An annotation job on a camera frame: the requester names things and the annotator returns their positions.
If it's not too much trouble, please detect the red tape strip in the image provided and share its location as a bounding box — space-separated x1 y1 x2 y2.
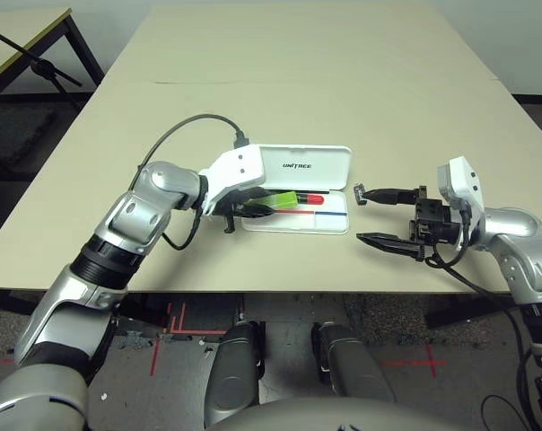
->
149 336 163 376

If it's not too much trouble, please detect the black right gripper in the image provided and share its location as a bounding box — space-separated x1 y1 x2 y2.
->
355 184 460 265

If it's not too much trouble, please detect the grey robot right leg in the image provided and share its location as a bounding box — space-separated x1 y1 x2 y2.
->
313 321 398 405

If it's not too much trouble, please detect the grey robot leg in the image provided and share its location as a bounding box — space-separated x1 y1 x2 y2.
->
313 321 398 405
205 321 266 426

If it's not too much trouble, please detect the white plastic pencil case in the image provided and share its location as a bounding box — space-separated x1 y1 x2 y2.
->
241 143 354 234

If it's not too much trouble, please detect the thin black floor cable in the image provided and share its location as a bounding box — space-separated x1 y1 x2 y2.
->
481 394 523 431

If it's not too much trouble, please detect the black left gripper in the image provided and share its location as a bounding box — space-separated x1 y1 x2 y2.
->
216 187 276 234

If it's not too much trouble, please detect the grey robot torso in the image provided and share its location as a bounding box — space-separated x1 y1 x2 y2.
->
205 397 469 431

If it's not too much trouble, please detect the green highlighter pen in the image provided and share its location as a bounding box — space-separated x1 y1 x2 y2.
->
248 190 299 212

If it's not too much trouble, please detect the black tripod stand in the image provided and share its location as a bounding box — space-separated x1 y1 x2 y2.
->
0 24 83 89

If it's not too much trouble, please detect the grey robot left leg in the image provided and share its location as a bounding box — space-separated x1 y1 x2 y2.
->
205 321 266 426

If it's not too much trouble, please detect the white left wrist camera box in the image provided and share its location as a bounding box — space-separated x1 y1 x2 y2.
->
198 143 266 216

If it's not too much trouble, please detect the beige side table black frame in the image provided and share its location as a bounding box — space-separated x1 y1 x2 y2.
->
0 6 106 98

